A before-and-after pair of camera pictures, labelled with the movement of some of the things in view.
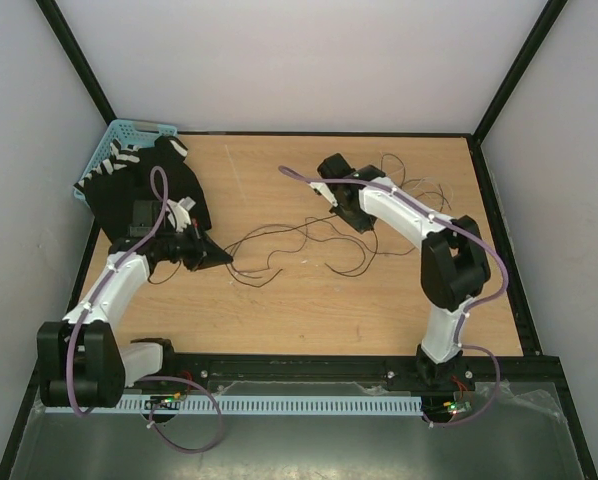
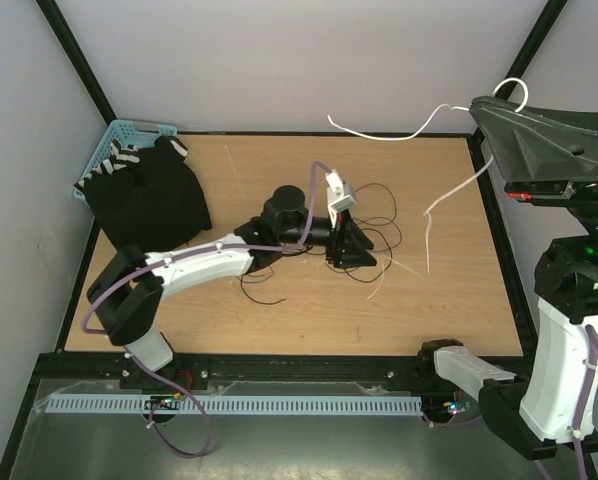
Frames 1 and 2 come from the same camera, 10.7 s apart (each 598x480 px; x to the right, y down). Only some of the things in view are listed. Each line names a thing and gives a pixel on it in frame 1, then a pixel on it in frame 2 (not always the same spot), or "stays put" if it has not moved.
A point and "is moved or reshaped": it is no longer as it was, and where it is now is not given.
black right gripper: x=364 y=224 → x=529 y=160
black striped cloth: x=125 y=177 stays put
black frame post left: x=61 y=29 stays put
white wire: x=423 y=178 → x=427 y=212
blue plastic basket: x=129 y=133 stays put
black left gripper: x=205 y=252 → x=342 y=250
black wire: x=281 y=227 is moved or reshaped
